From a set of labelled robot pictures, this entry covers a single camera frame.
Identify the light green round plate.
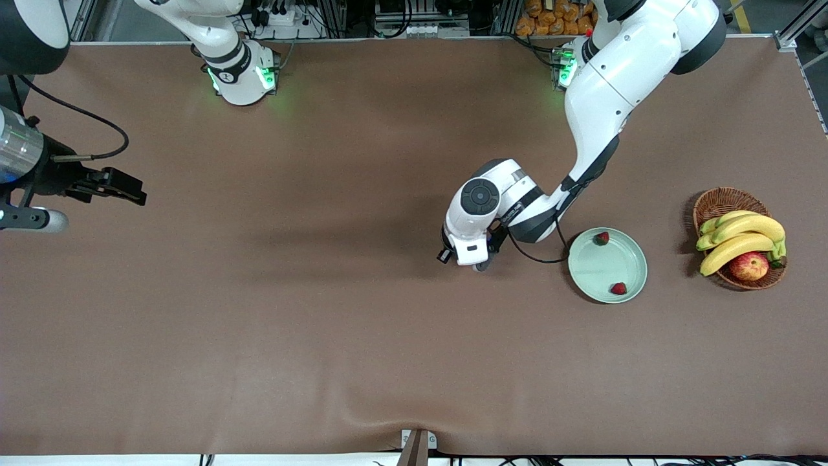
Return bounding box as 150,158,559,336
568,227,648,304

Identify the brown table mat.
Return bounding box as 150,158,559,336
0,38,828,457

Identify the metal table edge clamp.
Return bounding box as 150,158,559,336
401,429,437,466

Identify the white connector block row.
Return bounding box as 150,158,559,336
375,23,470,38

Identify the white power strip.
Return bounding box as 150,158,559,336
249,0,311,28

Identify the bag of orange buns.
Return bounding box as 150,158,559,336
516,0,599,36

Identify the brown wicker basket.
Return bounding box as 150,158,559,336
692,187,789,291

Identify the red yellow apple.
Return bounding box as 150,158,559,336
729,252,770,282

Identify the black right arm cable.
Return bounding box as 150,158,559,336
6,74,130,161

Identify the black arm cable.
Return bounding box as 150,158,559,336
501,175,612,265
6,74,130,161

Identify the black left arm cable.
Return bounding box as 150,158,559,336
501,175,612,265

